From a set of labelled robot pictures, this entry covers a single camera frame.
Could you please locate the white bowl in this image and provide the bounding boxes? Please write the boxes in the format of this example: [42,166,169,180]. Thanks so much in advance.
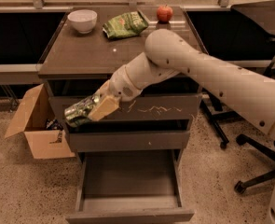
[67,9,97,34]

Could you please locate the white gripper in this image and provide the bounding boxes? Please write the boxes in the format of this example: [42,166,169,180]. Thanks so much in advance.
[88,65,142,121]

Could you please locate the grey middle drawer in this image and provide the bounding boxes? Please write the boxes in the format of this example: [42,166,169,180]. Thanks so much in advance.
[67,119,189,152]

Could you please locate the grey bottom drawer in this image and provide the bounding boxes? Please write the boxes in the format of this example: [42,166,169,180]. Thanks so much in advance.
[66,150,194,224]

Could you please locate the green soda can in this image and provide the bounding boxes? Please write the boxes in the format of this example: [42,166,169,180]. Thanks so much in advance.
[64,94,100,128]

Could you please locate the grey drawer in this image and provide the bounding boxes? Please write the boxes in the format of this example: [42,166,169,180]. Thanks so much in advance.
[49,77,201,122]
[66,150,194,224]
[67,119,189,152]

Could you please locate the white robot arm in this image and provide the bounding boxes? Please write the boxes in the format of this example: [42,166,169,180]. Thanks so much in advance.
[88,29,275,141]

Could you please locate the grey drawer cabinet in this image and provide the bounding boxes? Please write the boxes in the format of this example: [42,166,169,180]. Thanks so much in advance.
[39,7,200,160]

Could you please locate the grey top drawer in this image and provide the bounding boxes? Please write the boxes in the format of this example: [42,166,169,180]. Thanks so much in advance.
[49,77,201,122]

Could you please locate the black office chair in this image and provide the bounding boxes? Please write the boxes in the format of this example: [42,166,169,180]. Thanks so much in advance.
[233,133,275,195]

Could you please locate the cardboard box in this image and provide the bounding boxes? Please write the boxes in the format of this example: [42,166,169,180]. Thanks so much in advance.
[5,84,75,159]

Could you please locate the green chip bag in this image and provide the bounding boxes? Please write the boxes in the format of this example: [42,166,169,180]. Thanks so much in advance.
[103,11,148,39]

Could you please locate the red apple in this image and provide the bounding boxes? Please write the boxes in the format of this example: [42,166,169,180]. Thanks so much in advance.
[157,6,173,22]

